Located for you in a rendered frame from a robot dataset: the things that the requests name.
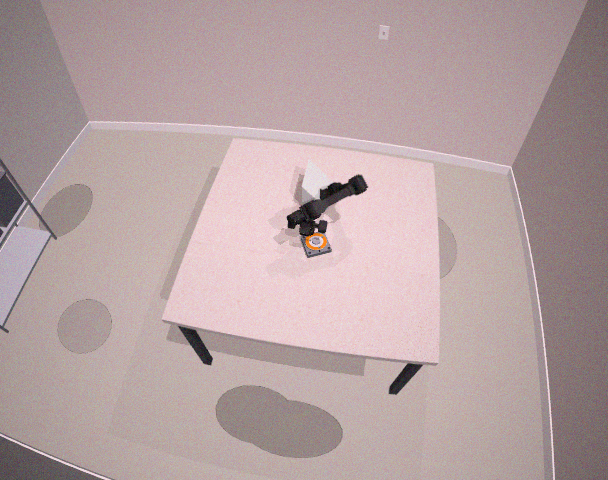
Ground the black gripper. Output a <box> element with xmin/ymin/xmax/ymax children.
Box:
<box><xmin>287</xmin><ymin>220</ymin><xmax>328</xmax><ymax>233</ymax></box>

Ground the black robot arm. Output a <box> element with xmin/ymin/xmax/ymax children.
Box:
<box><xmin>287</xmin><ymin>174</ymin><xmax>368</xmax><ymax>237</ymax></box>

